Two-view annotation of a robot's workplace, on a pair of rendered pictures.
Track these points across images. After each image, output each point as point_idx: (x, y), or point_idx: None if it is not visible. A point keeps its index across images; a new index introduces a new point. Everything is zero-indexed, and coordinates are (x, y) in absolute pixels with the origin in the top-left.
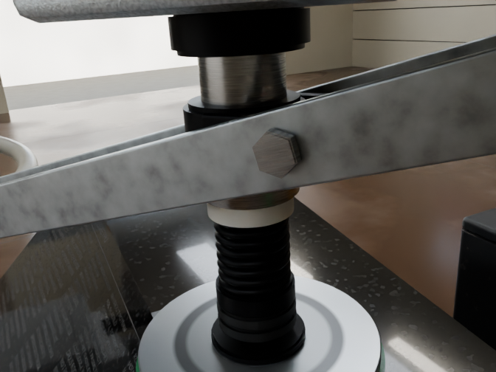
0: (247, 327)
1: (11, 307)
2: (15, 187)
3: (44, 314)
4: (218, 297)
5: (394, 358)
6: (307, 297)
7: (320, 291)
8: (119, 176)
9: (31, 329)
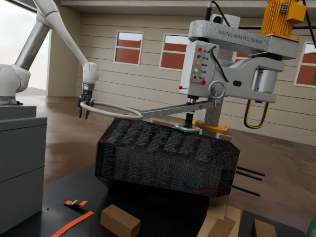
0: (190, 123)
1: (119, 138)
2: (170, 109)
3: (138, 135)
4: (187, 121)
5: None
6: None
7: None
8: (185, 108)
9: (136, 138)
